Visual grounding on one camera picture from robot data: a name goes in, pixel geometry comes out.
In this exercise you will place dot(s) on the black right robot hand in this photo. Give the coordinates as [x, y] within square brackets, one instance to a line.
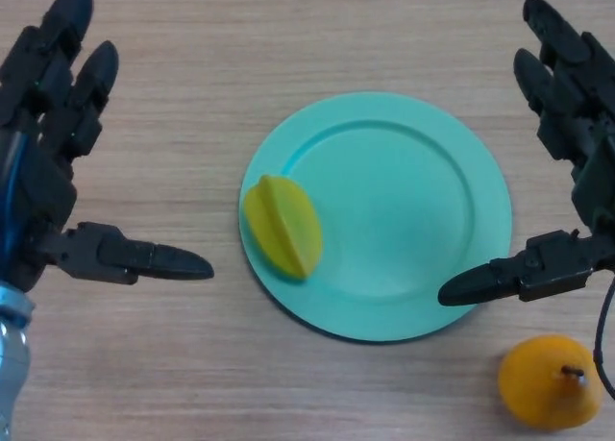
[581, 124]

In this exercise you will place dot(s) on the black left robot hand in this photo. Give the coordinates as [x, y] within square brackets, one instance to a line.
[41, 138]

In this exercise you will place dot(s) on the yellow starfruit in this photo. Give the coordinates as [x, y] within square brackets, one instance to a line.
[283, 229]

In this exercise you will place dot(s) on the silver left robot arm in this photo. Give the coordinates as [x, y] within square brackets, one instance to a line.
[12, 359]

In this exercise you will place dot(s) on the green round plate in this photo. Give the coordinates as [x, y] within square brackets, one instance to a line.
[399, 210]

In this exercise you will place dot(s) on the orange pear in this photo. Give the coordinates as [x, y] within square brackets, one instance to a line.
[540, 388]

